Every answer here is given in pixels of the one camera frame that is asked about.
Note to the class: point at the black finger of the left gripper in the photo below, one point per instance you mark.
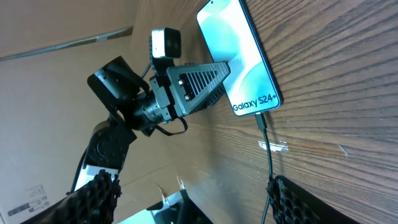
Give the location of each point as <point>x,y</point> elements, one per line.
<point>213,98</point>
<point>195,83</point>

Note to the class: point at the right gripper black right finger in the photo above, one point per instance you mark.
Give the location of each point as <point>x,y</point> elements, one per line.
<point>292,204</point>

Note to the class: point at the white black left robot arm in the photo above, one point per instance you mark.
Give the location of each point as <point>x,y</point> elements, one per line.
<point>124,94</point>

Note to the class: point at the black Galaxy smartphone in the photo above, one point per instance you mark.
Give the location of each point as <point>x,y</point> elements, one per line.
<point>231,36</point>

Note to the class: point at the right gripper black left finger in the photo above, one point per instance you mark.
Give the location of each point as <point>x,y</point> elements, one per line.
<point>93,203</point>

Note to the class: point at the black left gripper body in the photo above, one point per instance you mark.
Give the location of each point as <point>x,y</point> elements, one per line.
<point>163,105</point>

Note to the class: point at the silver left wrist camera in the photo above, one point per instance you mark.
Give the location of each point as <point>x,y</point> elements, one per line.
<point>166,43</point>

